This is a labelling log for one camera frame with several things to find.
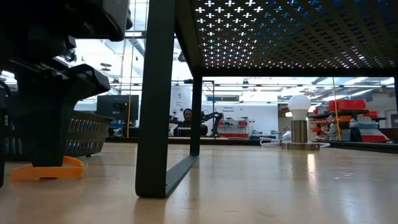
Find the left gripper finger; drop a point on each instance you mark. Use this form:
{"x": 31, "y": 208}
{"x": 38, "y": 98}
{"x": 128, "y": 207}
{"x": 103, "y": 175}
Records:
{"x": 2, "y": 149}
{"x": 49, "y": 118}

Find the black plastic basket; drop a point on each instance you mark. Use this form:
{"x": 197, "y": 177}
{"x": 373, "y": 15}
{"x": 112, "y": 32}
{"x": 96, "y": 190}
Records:
{"x": 87, "y": 133}

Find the orange rubber band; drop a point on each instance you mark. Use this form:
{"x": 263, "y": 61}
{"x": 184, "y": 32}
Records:
{"x": 46, "y": 172}

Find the black perforated metal shelf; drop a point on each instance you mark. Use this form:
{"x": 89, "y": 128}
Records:
{"x": 155, "y": 109}

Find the black background robot arm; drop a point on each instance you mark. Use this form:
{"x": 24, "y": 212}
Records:
{"x": 214, "y": 119}

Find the black monitor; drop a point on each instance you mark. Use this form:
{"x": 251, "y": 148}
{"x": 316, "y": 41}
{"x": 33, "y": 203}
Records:
{"x": 118, "y": 107}

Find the white background panel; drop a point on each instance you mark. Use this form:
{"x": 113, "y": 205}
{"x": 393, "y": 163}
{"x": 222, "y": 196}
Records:
{"x": 180, "y": 99}

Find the person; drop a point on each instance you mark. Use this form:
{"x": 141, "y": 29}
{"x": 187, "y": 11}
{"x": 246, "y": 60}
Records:
{"x": 186, "y": 119}

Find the red background bins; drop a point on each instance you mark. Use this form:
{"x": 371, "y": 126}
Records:
{"x": 237, "y": 135}

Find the white light bulb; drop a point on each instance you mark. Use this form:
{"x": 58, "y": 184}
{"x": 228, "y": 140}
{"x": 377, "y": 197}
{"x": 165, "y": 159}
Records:
{"x": 299, "y": 104}

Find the brass lamp base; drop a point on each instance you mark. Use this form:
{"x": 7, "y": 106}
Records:
{"x": 299, "y": 132}

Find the shelf rack red bins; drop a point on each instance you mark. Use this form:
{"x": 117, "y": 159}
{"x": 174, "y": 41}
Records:
{"x": 346, "y": 105}

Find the black ceiling camera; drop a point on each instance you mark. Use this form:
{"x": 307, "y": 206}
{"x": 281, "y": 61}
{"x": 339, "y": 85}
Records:
{"x": 182, "y": 57}

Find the black background rig frame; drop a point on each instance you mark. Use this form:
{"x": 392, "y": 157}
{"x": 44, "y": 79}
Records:
{"x": 213, "y": 93}

